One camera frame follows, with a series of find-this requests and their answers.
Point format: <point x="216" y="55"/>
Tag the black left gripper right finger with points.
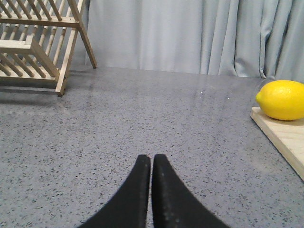
<point x="173" y="205"/>

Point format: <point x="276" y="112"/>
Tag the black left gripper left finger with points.
<point x="128" y="206"/>

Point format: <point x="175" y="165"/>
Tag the yellow lemon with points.
<point x="282" y="100"/>

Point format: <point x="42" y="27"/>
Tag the light grey curtain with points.
<point x="246" y="38"/>

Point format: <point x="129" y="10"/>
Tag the wooden cutting board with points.
<point x="286" y="136"/>

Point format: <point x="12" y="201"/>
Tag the wooden dish rack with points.
<point x="37" y="41"/>

